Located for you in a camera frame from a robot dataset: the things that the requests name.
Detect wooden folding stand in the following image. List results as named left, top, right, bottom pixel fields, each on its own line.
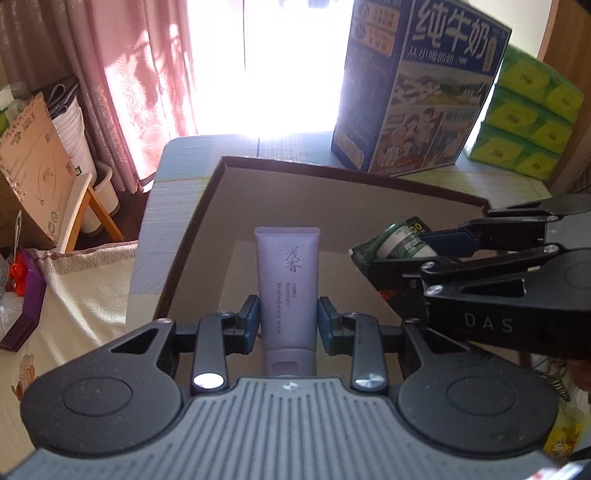
left=60, top=173, right=124, bottom=254

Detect brown storage box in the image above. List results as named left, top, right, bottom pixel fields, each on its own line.
left=154, top=156, right=492, bottom=379

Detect pink patterned curtain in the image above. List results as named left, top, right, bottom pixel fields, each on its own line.
left=0, top=0, right=200, bottom=193

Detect stack of green tissue packs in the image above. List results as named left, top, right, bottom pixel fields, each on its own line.
left=464, top=44, right=585, bottom=182

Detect purple cream tube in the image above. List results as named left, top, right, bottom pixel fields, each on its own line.
left=255, top=226, right=320, bottom=377

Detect wooden door panel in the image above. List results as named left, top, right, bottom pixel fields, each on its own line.
left=536, top=0, right=591, bottom=201

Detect blue milk carton box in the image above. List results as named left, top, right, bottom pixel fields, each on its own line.
left=331, top=0, right=513, bottom=174

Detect printed cardboard box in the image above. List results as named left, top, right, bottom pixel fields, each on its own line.
left=0, top=92, right=81, bottom=250

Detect cream printed blanket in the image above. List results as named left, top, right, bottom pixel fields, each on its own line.
left=0, top=240, right=139, bottom=462

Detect red ornament on stick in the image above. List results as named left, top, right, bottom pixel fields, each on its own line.
left=7, top=210, right=29, bottom=296

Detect purple box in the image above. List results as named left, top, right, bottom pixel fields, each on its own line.
left=0, top=247, right=48, bottom=352

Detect white stacked buckets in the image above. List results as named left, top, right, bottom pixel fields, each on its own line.
left=48, top=83, right=121, bottom=232

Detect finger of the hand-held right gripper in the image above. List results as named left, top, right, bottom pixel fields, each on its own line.
left=353, top=244, right=571, bottom=321
left=418, top=194, right=591, bottom=259

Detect clear plastic bag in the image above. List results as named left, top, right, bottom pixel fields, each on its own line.
left=0, top=251, right=17, bottom=337

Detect yellow green plastic packet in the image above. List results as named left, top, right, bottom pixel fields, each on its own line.
left=542, top=398, right=583, bottom=467

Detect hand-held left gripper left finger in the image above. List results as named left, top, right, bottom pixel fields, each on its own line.
left=111, top=294, right=260, bottom=395

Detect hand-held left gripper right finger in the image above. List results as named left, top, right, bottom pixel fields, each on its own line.
left=318, top=296, right=455, bottom=395

